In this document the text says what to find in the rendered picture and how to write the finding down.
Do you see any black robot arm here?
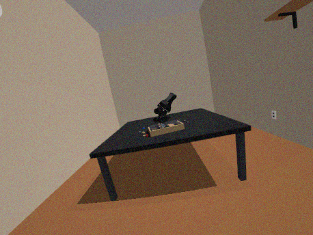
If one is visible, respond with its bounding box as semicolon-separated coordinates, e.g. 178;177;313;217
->
154;93;177;120

